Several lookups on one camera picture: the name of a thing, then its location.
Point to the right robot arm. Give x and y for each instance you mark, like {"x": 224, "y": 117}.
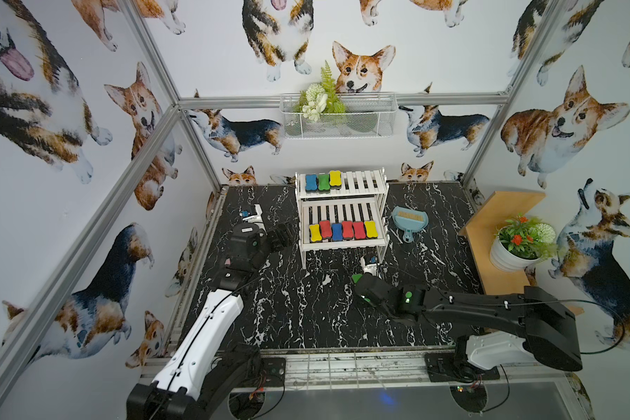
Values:
{"x": 532, "y": 323}

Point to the light blue dustpan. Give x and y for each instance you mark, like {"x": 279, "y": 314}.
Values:
{"x": 407, "y": 237}

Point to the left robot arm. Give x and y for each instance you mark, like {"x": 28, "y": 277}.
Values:
{"x": 194, "y": 384}

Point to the artificial fern with white flowers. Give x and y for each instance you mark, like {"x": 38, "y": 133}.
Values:
{"x": 320, "y": 100}

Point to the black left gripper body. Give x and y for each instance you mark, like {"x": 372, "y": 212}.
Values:
{"x": 276, "y": 236}

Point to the white wooden slatted shelf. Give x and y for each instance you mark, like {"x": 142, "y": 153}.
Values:
{"x": 362, "y": 197}

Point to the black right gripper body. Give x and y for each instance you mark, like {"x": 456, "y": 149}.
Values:
{"x": 366, "y": 283}

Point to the white wire mesh basket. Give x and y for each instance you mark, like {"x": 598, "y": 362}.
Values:
{"x": 356, "y": 116}

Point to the blue eraser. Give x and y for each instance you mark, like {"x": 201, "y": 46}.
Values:
{"x": 337, "y": 232}
{"x": 311, "y": 183}

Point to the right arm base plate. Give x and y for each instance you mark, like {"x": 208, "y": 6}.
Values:
{"x": 445, "y": 367}

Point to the light wooden corner shelf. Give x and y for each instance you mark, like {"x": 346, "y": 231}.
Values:
{"x": 480, "y": 233}

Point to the red eraser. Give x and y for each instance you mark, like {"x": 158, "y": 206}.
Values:
{"x": 326, "y": 229}
{"x": 347, "y": 230}
{"x": 359, "y": 230}

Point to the aluminium frame post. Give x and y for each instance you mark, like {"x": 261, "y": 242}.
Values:
{"x": 552, "y": 14}

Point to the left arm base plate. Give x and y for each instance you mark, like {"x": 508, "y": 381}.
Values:
{"x": 271, "y": 374}

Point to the yellow eraser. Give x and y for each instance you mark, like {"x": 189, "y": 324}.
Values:
{"x": 335, "y": 179}
{"x": 371, "y": 229}
{"x": 315, "y": 233}

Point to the white potted red flower plant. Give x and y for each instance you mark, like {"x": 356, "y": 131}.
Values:
{"x": 522, "y": 241}

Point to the light blue hand brush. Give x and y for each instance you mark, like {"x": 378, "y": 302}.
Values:
{"x": 411, "y": 221}

